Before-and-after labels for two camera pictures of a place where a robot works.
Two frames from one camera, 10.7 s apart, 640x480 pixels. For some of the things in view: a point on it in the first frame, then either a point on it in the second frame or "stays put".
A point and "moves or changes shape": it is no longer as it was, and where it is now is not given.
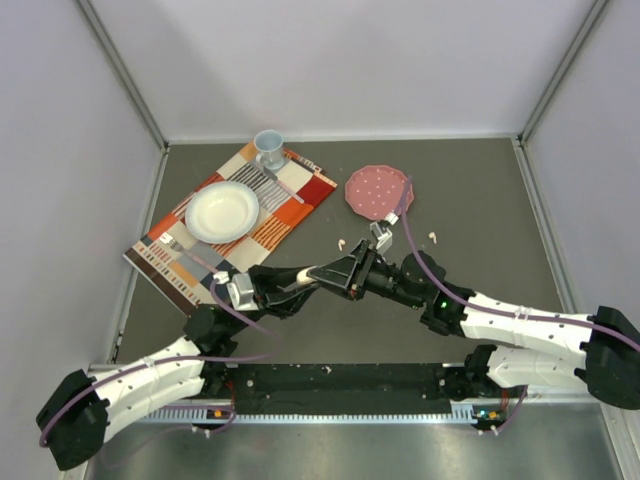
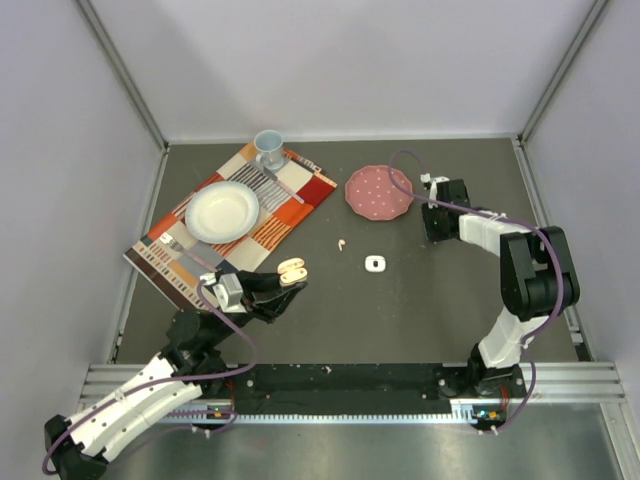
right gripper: [350, 272] to [432, 234]
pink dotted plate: [374, 191] stays put
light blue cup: [269, 145] stays put
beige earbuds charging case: [303, 279] moves or changes shape
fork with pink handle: [172, 243] stays put
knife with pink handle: [283, 185] stays put
